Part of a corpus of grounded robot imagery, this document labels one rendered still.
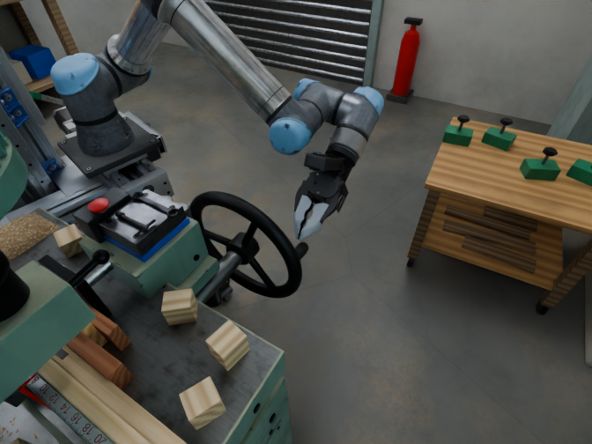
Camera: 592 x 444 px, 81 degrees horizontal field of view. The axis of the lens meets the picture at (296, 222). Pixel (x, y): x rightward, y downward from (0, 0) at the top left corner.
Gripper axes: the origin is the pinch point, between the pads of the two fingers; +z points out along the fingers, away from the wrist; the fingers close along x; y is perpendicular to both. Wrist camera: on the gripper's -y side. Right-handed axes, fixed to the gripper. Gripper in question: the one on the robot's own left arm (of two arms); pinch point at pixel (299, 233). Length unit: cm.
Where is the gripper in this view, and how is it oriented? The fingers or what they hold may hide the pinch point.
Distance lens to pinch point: 70.3
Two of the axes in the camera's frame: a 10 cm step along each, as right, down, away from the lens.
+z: -4.4, 8.9, -1.6
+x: -8.6, -3.6, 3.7
